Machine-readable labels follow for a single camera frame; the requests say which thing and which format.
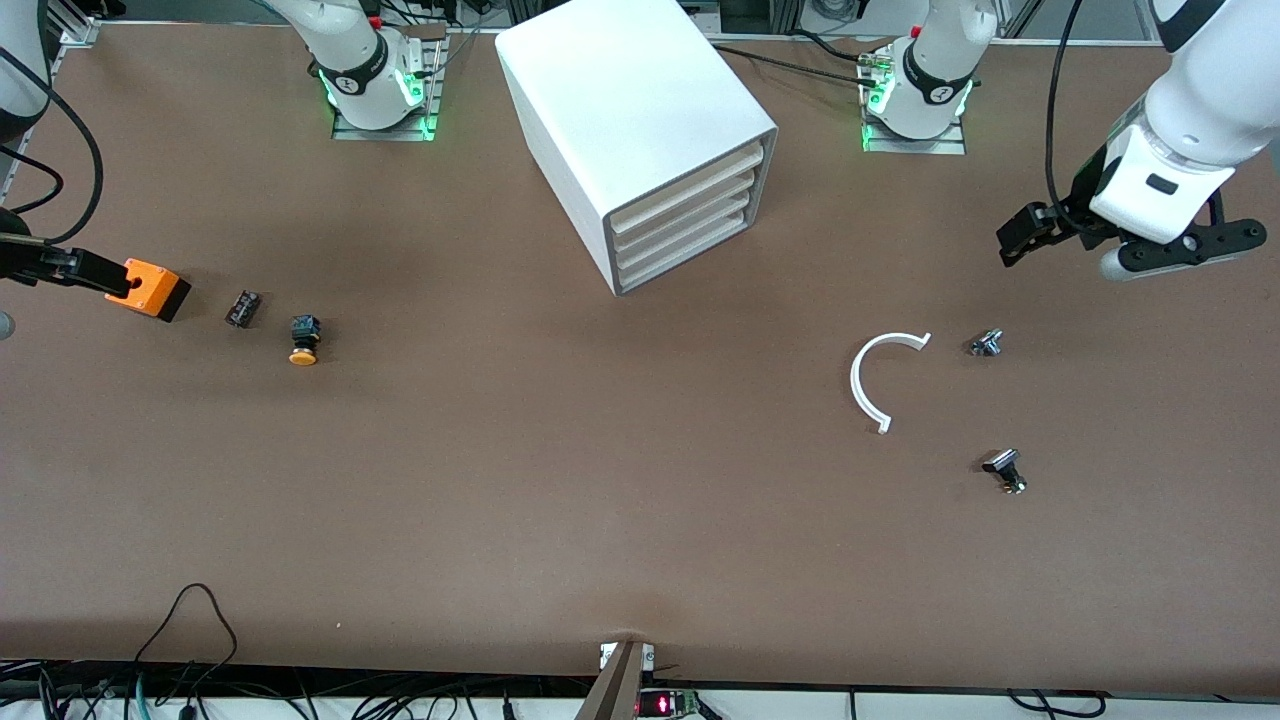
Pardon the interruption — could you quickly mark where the orange button box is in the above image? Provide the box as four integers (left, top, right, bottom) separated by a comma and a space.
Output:
105, 258, 192, 323

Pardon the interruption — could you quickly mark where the white curved plastic strip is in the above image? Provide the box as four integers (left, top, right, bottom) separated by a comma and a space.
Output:
850, 332, 933, 435

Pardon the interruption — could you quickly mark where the small black knob component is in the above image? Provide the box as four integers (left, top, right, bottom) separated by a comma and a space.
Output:
981, 449, 1029, 496

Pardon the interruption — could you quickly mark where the small device red display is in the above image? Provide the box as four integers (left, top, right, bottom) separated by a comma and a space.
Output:
638, 688, 701, 719

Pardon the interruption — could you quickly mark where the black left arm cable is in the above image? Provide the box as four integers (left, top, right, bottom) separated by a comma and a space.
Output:
1045, 0, 1087, 216

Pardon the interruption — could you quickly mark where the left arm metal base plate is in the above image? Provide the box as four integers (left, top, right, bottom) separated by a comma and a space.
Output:
860, 50, 969, 156

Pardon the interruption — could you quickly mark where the aluminium frame corner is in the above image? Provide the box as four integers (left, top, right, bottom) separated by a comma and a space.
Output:
40, 0, 101, 49

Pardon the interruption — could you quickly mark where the black cable on table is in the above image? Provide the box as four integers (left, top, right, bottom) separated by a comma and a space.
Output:
712, 42, 883, 87

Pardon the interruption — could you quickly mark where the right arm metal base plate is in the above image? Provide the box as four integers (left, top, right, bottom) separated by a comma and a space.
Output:
332, 25, 448, 143

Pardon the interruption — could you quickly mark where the black looped cable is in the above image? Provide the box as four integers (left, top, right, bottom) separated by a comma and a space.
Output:
133, 583, 239, 691

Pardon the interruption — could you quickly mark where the brown camera support post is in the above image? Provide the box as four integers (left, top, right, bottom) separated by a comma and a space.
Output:
575, 640, 646, 720

